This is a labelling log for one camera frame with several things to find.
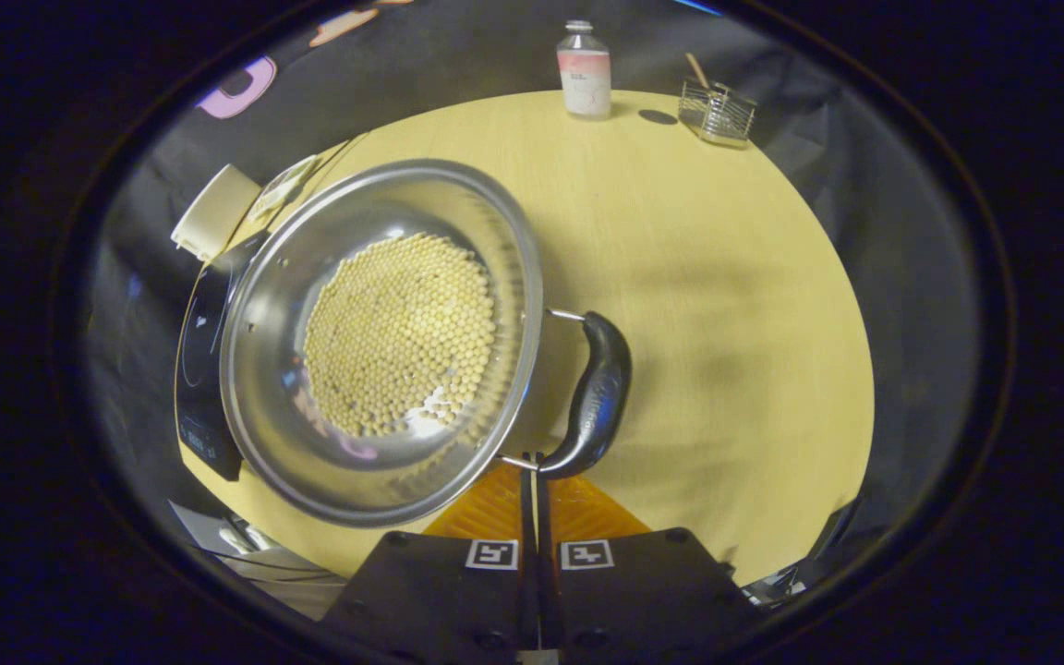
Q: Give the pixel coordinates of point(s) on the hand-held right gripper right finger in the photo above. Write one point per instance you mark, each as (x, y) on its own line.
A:
(652, 600)

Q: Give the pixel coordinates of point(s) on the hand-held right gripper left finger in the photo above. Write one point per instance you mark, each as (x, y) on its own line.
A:
(430, 600)

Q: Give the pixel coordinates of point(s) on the pile of yellow soybeans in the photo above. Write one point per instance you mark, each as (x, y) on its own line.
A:
(403, 332)

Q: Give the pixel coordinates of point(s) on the stainless steel pot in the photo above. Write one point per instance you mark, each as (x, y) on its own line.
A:
(264, 369)

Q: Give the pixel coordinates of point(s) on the black induction cooktop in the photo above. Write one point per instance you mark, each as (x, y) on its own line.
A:
(199, 388)

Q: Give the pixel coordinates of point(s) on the small clear bottle pink label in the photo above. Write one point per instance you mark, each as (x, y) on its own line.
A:
(585, 78)

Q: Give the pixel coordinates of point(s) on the wooden stick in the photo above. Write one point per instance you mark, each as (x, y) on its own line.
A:
(698, 71)

